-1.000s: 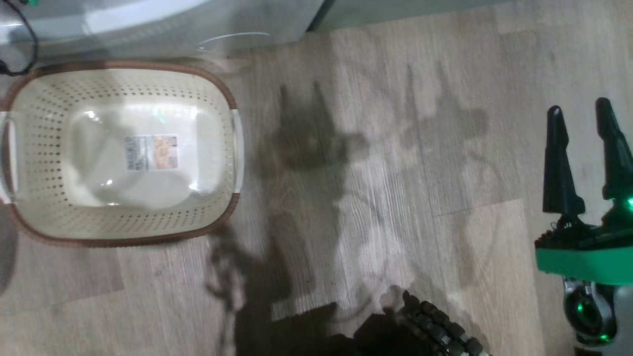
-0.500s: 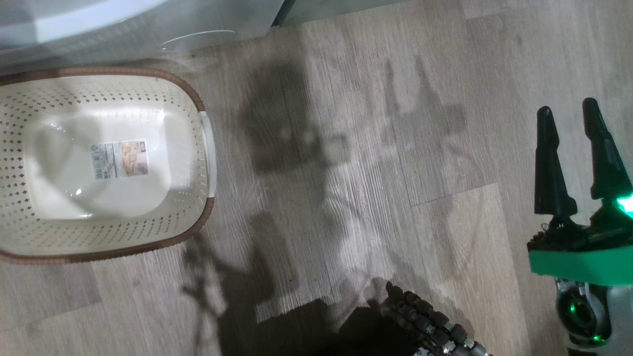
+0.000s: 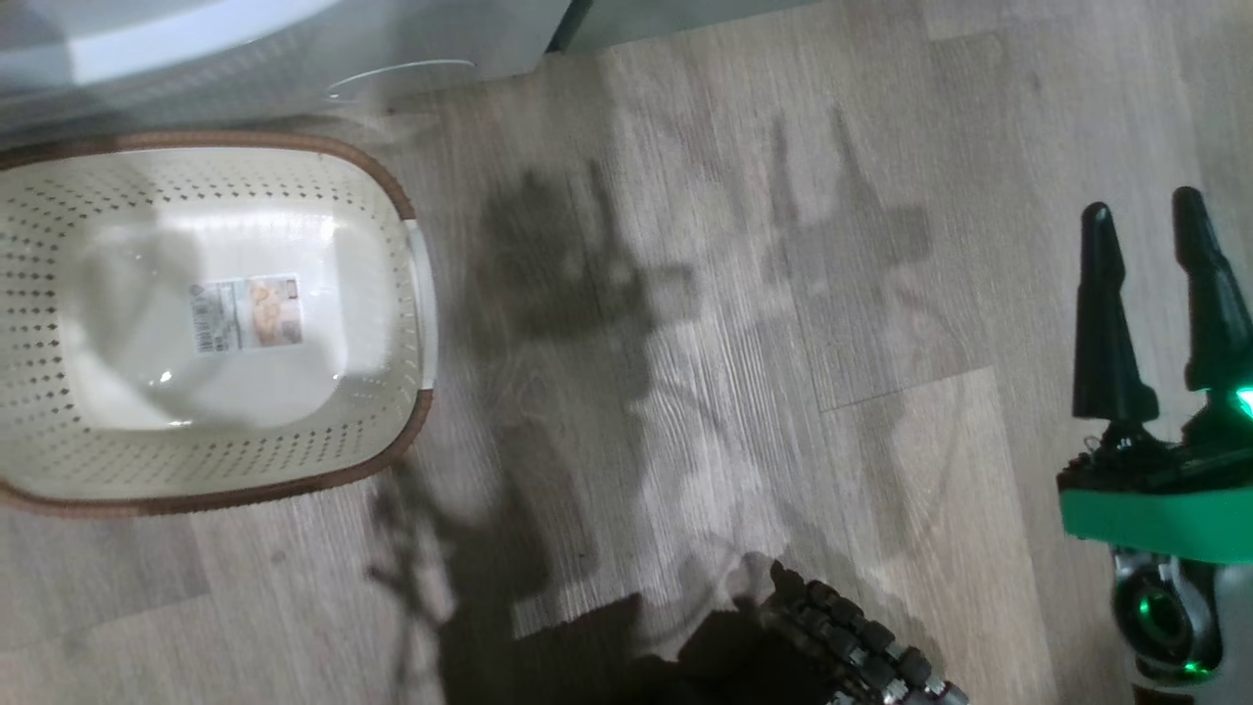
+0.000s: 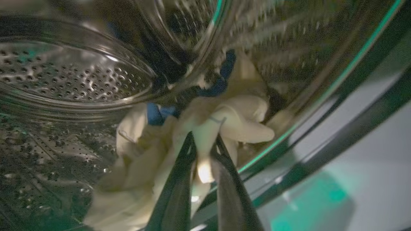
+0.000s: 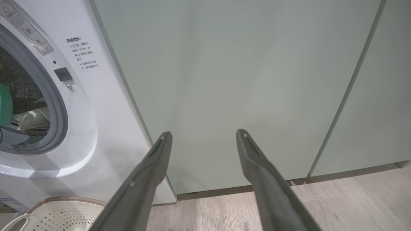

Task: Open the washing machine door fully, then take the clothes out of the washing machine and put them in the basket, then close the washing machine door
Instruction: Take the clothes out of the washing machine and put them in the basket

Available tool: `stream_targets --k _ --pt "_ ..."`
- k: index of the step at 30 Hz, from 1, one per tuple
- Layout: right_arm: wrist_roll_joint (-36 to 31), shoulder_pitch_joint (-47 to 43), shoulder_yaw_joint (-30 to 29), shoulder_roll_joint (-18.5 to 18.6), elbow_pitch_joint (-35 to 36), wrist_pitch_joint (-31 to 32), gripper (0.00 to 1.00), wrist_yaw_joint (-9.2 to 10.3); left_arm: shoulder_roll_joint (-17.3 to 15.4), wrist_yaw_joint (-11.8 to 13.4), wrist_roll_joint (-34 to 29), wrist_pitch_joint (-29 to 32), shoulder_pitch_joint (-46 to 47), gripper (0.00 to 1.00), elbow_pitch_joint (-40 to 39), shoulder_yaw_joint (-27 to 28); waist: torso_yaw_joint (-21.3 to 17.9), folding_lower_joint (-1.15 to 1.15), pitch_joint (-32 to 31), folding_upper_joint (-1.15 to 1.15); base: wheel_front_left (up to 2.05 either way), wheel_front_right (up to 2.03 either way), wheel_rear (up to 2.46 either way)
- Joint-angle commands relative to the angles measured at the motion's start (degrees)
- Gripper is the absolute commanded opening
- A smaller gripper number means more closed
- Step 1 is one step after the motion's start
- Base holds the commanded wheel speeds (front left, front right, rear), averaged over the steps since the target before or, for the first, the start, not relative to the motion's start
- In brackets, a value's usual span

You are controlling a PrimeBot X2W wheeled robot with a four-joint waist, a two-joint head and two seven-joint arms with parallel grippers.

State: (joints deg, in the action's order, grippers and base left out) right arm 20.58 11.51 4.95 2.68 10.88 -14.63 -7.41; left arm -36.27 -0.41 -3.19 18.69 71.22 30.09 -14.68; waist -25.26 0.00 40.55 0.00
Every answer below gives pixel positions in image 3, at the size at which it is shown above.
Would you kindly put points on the pale green panel cabinet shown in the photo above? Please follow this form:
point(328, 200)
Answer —
point(666, 15)

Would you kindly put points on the cream perforated laundry basket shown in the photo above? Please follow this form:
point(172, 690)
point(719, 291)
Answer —
point(59, 460)

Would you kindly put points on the light grey washing machine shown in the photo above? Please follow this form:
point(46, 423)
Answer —
point(440, 39)

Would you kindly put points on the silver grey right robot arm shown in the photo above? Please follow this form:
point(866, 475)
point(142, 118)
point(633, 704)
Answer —
point(1170, 612)

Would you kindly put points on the printed paper basket label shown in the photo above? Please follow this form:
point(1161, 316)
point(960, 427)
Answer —
point(245, 315)

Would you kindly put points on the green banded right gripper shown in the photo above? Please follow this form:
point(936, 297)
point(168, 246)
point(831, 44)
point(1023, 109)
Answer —
point(1165, 509)

